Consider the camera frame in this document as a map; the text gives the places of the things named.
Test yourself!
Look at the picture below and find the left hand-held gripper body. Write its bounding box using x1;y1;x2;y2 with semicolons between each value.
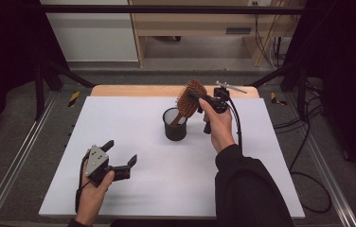
85;144;116;187

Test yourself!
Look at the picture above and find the black metal stand leg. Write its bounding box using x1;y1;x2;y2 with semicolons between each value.
34;59;96;121
249;60;309;112

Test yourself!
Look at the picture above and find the person's right hand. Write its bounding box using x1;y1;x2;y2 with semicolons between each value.
198;97;237;154

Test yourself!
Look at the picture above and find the black floor cable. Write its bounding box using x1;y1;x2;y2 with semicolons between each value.
273;79;333;215

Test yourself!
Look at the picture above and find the yellow black floor tape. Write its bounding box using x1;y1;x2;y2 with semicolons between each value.
67;91;81;108
270;92;289;107

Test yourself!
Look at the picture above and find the aluminium floor rail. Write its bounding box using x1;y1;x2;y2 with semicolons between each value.
304;133;356;227
0;93;61;227

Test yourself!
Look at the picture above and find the right hand-held gripper cable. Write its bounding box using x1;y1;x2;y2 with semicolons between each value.
227;96;243;153

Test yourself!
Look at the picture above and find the black curtain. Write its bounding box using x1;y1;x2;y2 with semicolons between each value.
284;0;356;192
0;0;70;149

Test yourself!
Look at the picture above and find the left hand-held gripper cable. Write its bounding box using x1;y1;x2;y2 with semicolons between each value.
74;155;93;214

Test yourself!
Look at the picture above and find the light wooden office desk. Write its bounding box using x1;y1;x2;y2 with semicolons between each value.
128;0;307;68

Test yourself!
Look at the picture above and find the brown wooden hairbrush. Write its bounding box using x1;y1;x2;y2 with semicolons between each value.
169;79;209;128

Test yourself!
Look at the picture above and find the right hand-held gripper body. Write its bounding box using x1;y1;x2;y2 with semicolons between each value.
196;80;248;135

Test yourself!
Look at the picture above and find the hand-held gripper cable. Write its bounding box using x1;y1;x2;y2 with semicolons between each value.
227;96;243;153
74;155;93;214

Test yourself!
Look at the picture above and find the black horizontal frame bar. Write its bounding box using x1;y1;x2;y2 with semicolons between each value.
39;4;311;16

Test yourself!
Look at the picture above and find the bundle of desk cables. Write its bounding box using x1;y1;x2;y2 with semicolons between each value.
253;1;300;70

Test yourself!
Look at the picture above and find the black mesh pen holder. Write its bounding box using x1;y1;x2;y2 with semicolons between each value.
162;107;188;142

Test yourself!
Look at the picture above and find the person's left hand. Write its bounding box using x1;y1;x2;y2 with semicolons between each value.
75;150;116;226

